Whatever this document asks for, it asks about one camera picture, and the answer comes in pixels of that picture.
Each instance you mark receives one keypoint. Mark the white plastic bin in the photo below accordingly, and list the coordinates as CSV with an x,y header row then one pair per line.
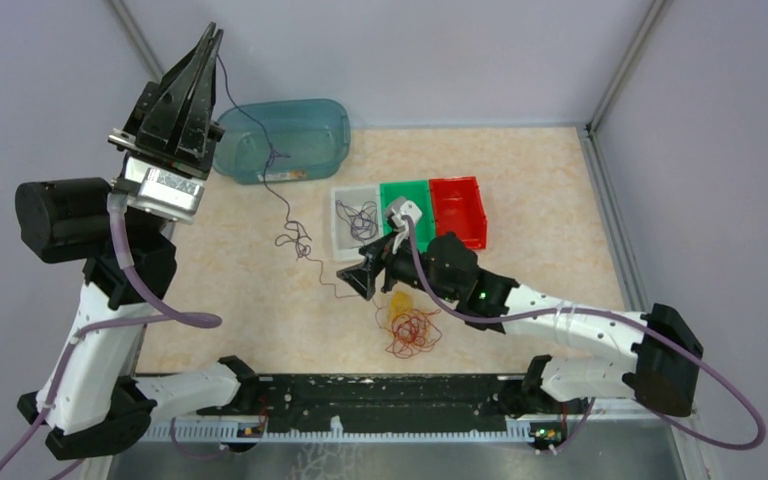
x,y
356,219

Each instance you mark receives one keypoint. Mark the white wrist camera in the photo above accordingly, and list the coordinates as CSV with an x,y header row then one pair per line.
x,y
160,191
397,210

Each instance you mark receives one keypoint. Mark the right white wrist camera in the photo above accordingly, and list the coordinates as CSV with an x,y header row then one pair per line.
x,y
397,210

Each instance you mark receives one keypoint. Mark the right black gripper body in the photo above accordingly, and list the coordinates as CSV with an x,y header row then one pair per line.
x,y
401,266

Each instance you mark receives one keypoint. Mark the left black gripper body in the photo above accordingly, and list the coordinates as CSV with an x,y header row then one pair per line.
x,y
127,137

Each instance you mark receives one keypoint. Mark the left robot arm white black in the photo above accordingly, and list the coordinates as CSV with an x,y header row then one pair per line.
x,y
116,228

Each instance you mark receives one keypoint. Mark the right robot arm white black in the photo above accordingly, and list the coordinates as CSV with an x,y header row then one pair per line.
x,y
652,357

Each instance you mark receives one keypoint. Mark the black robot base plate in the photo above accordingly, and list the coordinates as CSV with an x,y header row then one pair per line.
x,y
380,404

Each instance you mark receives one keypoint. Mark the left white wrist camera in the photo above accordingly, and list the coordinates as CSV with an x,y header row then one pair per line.
x,y
160,191

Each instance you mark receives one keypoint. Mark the white slotted cable duct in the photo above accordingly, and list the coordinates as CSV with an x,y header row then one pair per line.
x,y
226,431

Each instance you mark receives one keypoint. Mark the red plastic bin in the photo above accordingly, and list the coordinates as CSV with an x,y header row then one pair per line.
x,y
458,208

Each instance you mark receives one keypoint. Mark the green plastic bin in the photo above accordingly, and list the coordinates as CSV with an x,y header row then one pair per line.
x,y
417,191

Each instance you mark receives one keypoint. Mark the left aluminium frame post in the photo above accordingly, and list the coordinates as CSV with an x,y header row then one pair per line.
x,y
137,39

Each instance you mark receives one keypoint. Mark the right aluminium frame post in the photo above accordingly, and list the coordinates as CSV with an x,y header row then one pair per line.
x,y
633,53

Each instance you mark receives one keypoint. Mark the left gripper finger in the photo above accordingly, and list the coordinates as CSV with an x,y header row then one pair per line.
x,y
167,116
201,132

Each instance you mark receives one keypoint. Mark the teal transparent plastic tub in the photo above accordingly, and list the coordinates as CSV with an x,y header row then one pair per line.
x,y
283,141

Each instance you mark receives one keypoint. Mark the aluminium frame post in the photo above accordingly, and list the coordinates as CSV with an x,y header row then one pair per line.
x,y
633,53
137,39

